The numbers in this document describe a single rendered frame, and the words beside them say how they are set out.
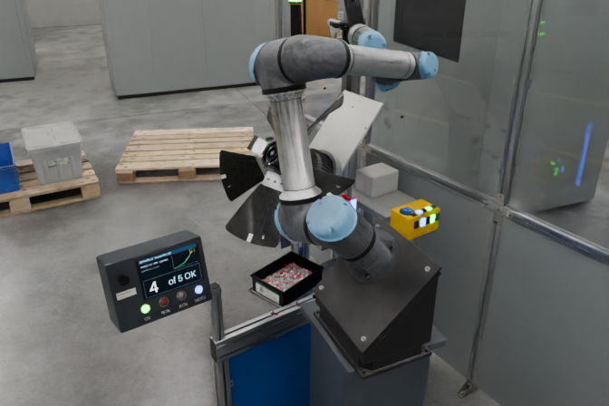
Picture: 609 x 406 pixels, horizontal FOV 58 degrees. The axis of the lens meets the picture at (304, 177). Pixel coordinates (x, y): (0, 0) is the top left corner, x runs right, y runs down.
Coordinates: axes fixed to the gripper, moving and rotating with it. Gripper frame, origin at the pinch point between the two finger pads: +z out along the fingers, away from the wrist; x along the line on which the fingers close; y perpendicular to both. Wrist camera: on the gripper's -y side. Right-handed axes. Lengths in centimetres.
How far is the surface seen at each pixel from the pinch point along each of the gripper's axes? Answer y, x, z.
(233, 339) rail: 85, -52, -50
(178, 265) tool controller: 49, -63, -58
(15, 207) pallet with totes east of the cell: 160, -206, 225
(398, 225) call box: 73, 13, -21
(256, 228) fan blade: 75, -38, -4
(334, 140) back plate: 56, 2, 28
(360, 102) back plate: 42, 15, 32
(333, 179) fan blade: 55, -8, -10
